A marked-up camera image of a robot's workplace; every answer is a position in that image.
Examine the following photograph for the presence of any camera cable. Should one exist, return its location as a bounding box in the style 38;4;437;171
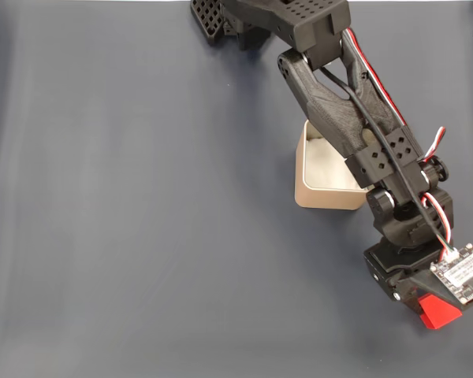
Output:
320;65;458;261

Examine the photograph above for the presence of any red white black servo wire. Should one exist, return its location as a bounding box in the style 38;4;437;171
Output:
341;27;447;165

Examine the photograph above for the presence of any camera circuit board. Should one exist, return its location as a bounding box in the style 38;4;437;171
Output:
429;243;473;306

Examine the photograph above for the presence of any red cube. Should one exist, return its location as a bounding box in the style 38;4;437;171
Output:
417;295;464;331

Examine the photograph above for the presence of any white crumpled tissue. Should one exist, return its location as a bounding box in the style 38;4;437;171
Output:
306;135;363;191

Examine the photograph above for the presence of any beige metal box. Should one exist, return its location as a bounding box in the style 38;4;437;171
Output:
294;119;370;211

